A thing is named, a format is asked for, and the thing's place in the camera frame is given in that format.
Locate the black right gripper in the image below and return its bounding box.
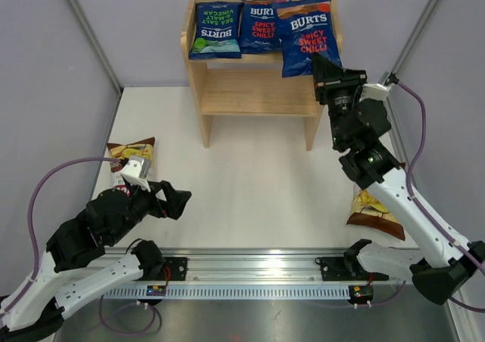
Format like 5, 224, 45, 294
312, 54, 368, 149

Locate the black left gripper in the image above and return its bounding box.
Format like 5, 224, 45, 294
108, 177, 192, 244

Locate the blue Burts spicy chilli bag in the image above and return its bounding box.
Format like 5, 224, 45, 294
239, 0, 291, 55

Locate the blue Burts sea salt bag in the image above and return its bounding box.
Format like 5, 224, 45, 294
189, 1, 243, 60

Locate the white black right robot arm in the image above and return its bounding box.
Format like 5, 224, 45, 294
311, 53, 484, 305

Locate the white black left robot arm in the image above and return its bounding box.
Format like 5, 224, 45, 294
1, 180, 192, 341

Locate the brown Chuba cassava chips bag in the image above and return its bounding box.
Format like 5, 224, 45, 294
106, 136, 155, 196

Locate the wooden two-tier shelf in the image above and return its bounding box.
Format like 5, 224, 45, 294
180, 0, 323, 150

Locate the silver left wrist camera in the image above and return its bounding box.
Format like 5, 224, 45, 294
121, 155, 152, 192

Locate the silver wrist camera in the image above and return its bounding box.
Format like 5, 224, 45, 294
121, 155, 152, 192
361, 72, 399, 102

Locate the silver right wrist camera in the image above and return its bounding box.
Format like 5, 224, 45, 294
361, 72, 399, 102

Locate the grey aluminium frame post left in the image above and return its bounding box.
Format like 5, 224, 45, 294
66, 0, 124, 99

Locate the grey aluminium frame post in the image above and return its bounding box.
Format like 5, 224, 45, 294
380, 0, 454, 93
66, 0, 124, 99

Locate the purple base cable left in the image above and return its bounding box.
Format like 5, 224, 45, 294
98, 294, 163, 336

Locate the grey aluminium frame post right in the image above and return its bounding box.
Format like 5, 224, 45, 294
380, 0, 454, 93

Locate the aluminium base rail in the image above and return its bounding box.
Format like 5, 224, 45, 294
64, 247, 462, 301

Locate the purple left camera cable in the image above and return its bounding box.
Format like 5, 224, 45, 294
0, 156, 128, 315

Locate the purple camera cable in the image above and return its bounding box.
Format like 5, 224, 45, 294
396, 82, 485, 312
0, 156, 128, 315

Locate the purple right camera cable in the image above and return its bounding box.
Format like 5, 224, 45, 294
396, 82, 485, 312

